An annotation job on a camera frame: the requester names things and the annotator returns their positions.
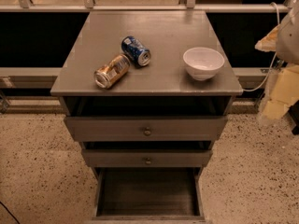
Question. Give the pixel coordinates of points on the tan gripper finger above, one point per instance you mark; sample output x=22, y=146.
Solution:
x=269, y=42
x=281, y=92

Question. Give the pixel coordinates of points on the orange soda can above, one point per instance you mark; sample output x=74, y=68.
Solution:
x=107, y=75

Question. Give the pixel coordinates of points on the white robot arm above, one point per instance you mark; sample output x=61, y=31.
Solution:
x=284, y=41

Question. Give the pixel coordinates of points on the grey drawer cabinet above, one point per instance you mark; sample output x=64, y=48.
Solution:
x=167, y=34

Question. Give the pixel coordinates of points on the blue soda can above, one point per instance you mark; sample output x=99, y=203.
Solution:
x=135, y=50

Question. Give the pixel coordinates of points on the grey top drawer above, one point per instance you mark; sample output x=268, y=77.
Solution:
x=100, y=129

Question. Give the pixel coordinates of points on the grey open bottom drawer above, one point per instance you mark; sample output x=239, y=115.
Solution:
x=148, y=196

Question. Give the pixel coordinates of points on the grey middle drawer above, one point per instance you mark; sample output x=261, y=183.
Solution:
x=145, y=158

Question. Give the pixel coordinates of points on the white ceramic bowl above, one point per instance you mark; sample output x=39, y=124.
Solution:
x=202, y=63

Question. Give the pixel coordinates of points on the metal railing frame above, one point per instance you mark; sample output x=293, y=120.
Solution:
x=160, y=104

